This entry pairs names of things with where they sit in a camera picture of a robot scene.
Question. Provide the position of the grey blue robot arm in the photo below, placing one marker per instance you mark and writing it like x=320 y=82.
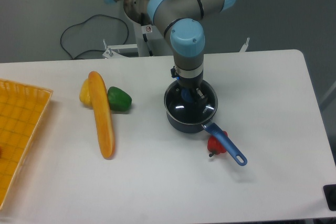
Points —
x=178 y=23

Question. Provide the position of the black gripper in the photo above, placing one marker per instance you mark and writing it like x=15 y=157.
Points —
x=191 y=78

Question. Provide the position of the dark blue saucepan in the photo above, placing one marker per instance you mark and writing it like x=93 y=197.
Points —
x=214 y=130

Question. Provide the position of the black object at table edge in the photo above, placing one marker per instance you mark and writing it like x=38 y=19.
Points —
x=329 y=192

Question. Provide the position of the white pedestal base frame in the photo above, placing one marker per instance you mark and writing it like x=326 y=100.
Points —
x=123 y=49

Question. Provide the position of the long orange baguette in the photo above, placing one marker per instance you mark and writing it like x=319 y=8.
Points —
x=102 y=113

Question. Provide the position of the green bell pepper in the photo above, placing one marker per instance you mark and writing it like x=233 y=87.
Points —
x=118 y=99

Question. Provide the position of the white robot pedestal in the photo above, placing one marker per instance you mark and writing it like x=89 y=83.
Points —
x=148 y=38

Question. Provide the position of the glass lid with blue knob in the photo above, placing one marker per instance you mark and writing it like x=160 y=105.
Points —
x=181 y=110

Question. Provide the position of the yellow bell pepper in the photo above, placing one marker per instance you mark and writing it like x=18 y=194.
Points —
x=84 y=95

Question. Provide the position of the red bell pepper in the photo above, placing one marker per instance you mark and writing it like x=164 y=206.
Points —
x=215 y=147

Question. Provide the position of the yellow woven basket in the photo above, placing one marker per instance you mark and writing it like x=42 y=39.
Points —
x=22 y=107

